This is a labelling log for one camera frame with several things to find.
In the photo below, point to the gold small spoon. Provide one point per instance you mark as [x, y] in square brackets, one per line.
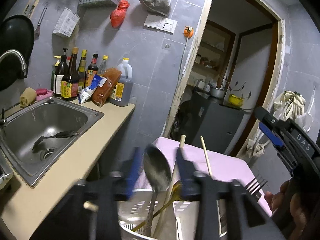
[175, 196]

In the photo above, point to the dark sauce bottle yellow label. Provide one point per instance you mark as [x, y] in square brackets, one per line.
[69, 83]

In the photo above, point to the orange wall hook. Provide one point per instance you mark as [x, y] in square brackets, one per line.
[188, 32]

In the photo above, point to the black wok pan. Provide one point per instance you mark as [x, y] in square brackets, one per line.
[17, 32]

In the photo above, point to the large silver spoon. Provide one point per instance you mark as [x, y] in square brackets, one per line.
[158, 173]

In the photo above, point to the white box on wall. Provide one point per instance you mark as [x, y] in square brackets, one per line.
[66, 23]

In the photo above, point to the silver metal fork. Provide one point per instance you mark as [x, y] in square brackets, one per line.
[255, 185]

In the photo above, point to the chrome kitchen faucet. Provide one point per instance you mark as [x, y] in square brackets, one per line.
[17, 58]

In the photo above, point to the pink floral table cloth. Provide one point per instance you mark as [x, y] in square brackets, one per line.
[224, 168]

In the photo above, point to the person's right hand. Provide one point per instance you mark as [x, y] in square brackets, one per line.
[295, 210]

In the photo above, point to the knotted white rag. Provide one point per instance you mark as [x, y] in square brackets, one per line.
[254, 149]

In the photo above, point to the yellow pot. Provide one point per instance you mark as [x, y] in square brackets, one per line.
[235, 101]

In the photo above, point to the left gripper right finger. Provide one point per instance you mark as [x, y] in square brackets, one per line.
[186, 171]

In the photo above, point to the dark wine bottle white label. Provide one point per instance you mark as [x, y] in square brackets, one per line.
[60, 71]

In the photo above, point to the blue white salt bag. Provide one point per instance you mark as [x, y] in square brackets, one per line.
[87, 92]

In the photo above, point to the dark grey cabinet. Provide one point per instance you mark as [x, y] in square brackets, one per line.
[205, 116]

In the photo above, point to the hanging striped cloth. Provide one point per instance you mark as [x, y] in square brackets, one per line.
[288, 105]

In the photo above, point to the loofah sponge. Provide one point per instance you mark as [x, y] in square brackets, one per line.
[27, 97]

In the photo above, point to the large soy sauce jug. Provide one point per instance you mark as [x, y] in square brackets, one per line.
[120, 95]

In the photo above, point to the metal cooking pot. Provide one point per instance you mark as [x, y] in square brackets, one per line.
[217, 92]

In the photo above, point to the black ladle in sink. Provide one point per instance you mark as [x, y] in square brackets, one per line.
[60, 135]

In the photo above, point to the red plastic bag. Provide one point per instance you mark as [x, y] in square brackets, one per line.
[117, 16]

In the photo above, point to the white wall socket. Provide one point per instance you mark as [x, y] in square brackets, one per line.
[160, 23]

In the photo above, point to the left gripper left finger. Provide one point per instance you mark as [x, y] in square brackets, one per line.
[132, 173]

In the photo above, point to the stainless steel sink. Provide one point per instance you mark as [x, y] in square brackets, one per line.
[46, 117]

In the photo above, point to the orange brown spice bag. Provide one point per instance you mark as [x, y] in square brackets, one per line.
[109, 79]

